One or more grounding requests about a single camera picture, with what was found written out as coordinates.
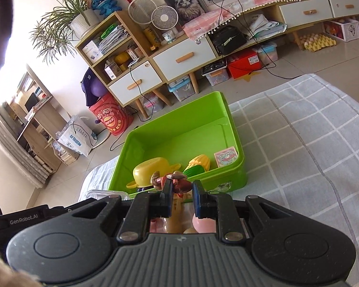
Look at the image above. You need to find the white toy box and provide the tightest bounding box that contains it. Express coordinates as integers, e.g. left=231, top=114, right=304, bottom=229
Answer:
left=323, top=18, right=359, bottom=42

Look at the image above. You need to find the pink lace cloth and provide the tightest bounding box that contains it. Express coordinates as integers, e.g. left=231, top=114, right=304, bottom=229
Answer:
left=182, top=0, right=301, bottom=42

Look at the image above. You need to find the black bag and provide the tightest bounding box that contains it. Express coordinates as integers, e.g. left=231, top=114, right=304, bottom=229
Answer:
left=211, top=25, right=247, bottom=56

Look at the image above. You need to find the wooden desk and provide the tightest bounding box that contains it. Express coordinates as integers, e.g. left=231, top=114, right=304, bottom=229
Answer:
left=9, top=66, right=67, bottom=174

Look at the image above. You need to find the brown figurine toy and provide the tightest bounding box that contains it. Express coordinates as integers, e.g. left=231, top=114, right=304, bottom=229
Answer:
left=150, top=170, right=192, bottom=198

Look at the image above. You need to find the potted green plant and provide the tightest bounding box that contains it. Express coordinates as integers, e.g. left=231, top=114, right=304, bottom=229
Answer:
left=30, top=0, right=89, bottom=64

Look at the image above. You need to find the grey checked tablecloth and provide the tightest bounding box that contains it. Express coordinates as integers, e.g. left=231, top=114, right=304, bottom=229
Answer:
left=78, top=73, right=359, bottom=286

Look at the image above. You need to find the red snack bucket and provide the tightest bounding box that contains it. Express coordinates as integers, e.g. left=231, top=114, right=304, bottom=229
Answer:
left=89, top=93, right=133, bottom=136

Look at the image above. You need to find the white paper bag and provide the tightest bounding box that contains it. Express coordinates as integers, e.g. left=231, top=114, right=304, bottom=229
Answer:
left=56, top=115, right=98, bottom=157

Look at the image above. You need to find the blue Stitch plush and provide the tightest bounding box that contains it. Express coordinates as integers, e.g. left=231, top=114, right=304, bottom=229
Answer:
left=91, top=0, right=122, bottom=17

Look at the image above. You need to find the yellow egg tray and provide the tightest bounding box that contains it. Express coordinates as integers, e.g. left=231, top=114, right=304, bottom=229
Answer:
left=299, top=33, right=337, bottom=53

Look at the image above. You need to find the red box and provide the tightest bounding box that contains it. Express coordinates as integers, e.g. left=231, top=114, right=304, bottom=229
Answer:
left=227, top=49, right=262, bottom=80

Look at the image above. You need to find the white fan front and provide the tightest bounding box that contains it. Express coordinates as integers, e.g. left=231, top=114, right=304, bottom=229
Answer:
left=151, top=5, right=179, bottom=30

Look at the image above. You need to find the framed cat picture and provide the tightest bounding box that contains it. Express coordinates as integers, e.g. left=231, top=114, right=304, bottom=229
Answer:
left=164, top=0, right=209, bottom=27

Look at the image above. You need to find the white fan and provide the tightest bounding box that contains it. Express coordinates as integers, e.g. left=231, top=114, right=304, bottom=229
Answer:
left=151, top=5, right=179, bottom=30
left=128, top=0, right=157, bottom=25

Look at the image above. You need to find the yellow toy pot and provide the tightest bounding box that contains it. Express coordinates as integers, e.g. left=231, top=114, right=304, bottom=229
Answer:
left=126, top=157, right=181, bottom=189

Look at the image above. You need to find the wooden TV cabinet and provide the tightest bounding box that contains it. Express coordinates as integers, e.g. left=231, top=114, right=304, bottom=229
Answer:
left=76, top=0, right=359, bottom=107

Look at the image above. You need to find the green plastic bin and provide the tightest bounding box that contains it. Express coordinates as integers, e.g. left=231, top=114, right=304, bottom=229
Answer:
left=109, top=91, right=248, bottom=196

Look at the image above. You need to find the yellow toy corn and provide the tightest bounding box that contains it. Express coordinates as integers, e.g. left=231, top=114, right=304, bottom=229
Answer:
left=183, top=154, right=211, bottom=177

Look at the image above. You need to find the white fan rear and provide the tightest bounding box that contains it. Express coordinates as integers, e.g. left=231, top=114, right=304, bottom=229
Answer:
left=128, top=0, right=157, bottom=25

